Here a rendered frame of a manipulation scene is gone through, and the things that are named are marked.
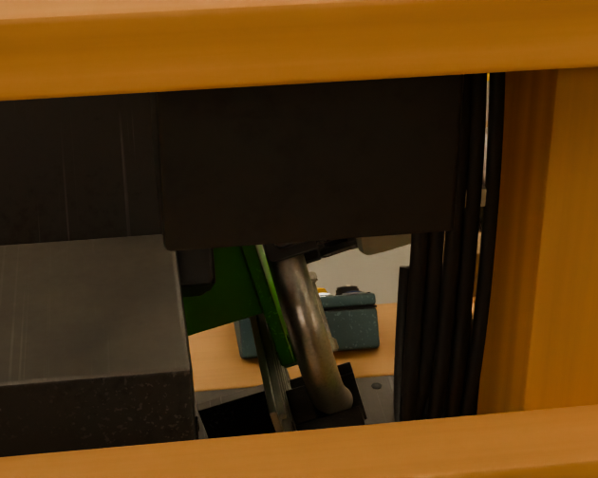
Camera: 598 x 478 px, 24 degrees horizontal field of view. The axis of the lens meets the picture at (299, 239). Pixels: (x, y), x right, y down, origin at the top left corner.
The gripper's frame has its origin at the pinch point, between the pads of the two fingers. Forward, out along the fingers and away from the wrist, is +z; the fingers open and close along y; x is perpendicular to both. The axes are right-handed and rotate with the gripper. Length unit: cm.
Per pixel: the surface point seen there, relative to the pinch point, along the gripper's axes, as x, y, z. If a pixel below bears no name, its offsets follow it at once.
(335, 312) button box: -0.2, -36.7, -1.7
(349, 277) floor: -41, -218, -7
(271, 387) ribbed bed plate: 10.6, -1.8, 4.9
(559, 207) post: 11.9, 38.4, -14.7
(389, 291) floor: -34, -214, -15
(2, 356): 7.0, 22.4, 19.5
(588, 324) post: 17.5, 32.8, -15.0
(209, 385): 3.9, -33.1, 13.1
